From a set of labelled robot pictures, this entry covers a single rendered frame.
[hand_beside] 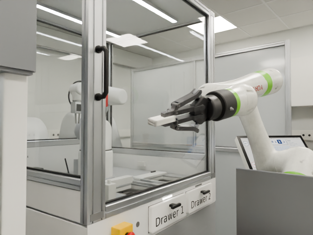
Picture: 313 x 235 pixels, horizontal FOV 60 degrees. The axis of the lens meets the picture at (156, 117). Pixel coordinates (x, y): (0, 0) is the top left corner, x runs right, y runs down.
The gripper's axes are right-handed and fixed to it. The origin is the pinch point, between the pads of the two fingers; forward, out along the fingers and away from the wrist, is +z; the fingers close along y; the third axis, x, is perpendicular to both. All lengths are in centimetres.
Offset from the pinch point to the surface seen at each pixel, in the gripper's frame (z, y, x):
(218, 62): -199, -11, -135
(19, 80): 31.3, 12.8, -2.9
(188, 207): -46, -65, -30
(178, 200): -38, -57, -29
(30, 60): 29.4, 16.3, -1.7
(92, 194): 8.8, -31.0, -24.0
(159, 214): -23, -55, -25
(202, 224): -61, -83, -31
